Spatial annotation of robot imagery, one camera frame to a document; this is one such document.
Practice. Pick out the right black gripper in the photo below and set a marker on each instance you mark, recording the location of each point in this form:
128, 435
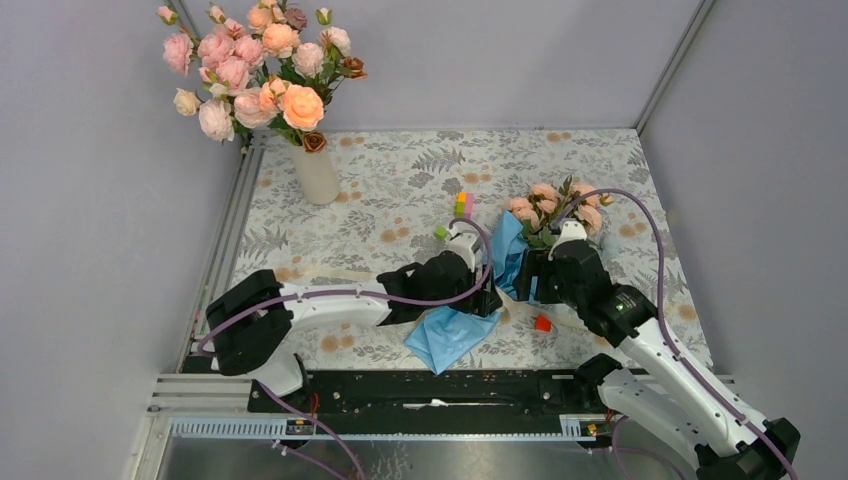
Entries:
534, 263

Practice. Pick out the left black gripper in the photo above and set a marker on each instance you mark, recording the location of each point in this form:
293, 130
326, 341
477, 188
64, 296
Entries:
476, 301

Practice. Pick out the cream printed ribbon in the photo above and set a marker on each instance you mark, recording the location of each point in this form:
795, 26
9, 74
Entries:
559, 315

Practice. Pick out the flower bouquet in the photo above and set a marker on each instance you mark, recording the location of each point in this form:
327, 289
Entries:
445, 334

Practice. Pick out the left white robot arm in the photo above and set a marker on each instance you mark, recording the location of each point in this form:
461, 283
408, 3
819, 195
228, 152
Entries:
249, 323

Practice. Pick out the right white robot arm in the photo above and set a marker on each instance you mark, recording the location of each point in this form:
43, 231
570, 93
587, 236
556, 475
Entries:
716, 432

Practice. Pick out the white ceramic vase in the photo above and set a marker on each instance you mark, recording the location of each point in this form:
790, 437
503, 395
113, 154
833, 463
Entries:
316, 174

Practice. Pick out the red block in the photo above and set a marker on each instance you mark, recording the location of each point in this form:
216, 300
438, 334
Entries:
543, 323

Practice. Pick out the stacked coloured toy blocks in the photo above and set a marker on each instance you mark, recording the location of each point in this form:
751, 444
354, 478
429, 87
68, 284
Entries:
464, 205

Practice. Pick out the pink and peach rose bunch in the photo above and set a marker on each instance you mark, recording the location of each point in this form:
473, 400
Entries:
260, 73

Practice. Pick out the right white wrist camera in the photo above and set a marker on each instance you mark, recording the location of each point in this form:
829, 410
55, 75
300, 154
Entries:
570, 230

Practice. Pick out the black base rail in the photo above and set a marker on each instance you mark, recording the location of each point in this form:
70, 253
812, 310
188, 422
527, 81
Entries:
454, 403

